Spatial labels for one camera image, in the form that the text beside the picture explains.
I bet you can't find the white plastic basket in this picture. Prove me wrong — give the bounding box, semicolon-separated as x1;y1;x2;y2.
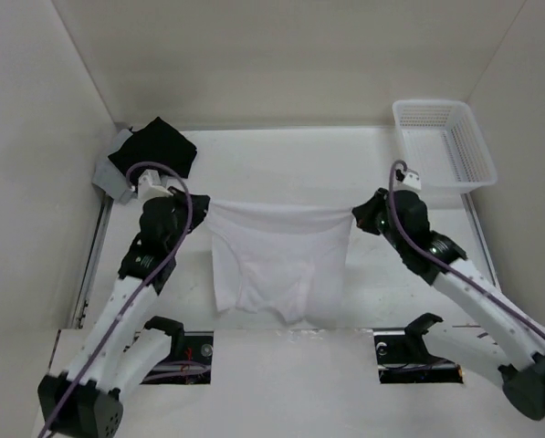
392;99;498;195

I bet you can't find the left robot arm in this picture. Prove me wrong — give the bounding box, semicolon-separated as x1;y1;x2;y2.
37;189;210;437

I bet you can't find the white tank top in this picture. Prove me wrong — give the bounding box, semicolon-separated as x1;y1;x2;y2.
204;201;353;325

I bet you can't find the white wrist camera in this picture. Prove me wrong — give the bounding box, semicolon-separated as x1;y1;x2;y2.
399;170;422;193
137;169;171;202

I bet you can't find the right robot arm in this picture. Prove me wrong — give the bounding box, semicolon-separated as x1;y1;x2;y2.
352;188;545;421

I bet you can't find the left metal table rail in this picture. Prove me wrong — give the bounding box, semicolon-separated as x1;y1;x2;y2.
67;195;113;329

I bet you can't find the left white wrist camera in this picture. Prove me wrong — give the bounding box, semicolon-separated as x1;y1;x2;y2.
137;169;171;202

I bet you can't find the folded grey tank top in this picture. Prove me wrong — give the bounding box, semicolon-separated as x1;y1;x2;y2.
91;129;139;204

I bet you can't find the folded black tank top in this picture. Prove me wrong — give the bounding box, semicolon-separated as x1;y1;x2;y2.
109;117;197;179

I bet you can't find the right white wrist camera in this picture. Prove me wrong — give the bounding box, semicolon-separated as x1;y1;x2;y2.
399;170;422;193

